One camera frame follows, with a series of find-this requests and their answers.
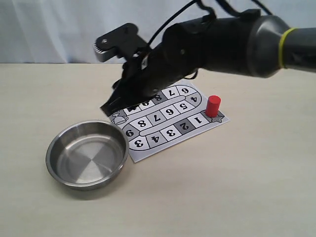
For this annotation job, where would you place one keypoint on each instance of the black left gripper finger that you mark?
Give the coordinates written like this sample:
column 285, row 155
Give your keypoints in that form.
column 118, row 102

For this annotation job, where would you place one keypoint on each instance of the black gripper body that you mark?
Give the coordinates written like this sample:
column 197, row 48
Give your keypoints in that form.
column 144, row 76

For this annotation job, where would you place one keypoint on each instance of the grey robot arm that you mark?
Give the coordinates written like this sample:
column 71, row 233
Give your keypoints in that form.
column 257, row 47

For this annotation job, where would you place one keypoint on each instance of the red cylinder game piece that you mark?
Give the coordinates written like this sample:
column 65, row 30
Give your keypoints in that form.
column 213, row 104

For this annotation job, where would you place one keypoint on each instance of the paper number game board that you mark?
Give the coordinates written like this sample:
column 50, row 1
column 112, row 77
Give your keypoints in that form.
column 174, row 115

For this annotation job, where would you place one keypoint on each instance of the stainless steel round bowl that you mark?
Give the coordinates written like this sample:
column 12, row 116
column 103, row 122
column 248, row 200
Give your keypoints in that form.
column 87, row 155

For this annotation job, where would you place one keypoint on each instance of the white backdrop curtain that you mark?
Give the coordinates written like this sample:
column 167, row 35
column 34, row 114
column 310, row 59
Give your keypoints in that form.
column 64, row 31

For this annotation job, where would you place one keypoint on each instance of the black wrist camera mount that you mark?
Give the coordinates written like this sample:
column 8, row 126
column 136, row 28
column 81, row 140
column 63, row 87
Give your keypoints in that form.
column 122, row 42

